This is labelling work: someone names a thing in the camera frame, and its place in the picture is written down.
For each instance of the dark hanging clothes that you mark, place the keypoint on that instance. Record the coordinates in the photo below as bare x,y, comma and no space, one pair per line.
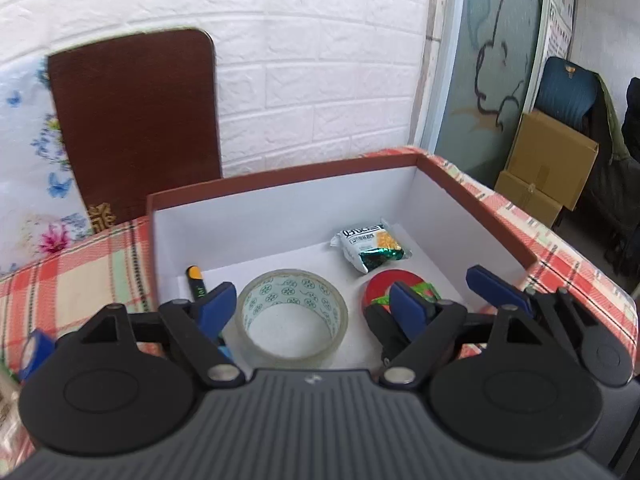
610,201

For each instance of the blue suitcase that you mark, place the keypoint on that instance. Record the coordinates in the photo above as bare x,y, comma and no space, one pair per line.
566,92

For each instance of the red plaid bed sheet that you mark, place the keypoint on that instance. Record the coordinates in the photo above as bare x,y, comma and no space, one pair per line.
111,402

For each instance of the red open storage box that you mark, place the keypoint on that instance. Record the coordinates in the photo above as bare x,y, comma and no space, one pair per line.
239,228

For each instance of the brown cardboard boxes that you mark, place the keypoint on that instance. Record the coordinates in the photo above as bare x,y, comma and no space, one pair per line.
548,167

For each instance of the clear adhesive tape roll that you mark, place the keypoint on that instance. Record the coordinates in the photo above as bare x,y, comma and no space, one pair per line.
290,319

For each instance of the red tape roll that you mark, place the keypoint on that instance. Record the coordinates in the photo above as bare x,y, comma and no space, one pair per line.
377,290

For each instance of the black orange marker pen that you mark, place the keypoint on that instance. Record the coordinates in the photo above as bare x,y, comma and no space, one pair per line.
196,283

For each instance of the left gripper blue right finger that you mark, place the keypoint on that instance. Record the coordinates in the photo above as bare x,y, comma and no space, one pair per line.
431,328

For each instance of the dark brown wooden headboard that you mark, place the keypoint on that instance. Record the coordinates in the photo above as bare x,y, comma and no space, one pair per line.
138,115

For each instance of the teal door with drawing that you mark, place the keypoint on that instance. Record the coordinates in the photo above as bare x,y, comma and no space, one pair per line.
495,53

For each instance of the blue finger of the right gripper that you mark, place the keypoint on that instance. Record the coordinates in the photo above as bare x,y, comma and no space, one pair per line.
570,323
386,330

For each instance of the green white snack packet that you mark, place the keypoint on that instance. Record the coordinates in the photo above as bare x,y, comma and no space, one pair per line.
368,246

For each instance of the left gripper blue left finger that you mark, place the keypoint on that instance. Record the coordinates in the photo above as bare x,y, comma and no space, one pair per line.
195,336

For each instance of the blue electrical tape roll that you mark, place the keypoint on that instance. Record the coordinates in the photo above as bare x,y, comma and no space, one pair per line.
39,346

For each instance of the white floral pillow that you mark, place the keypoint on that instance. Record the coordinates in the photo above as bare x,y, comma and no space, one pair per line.
42,211

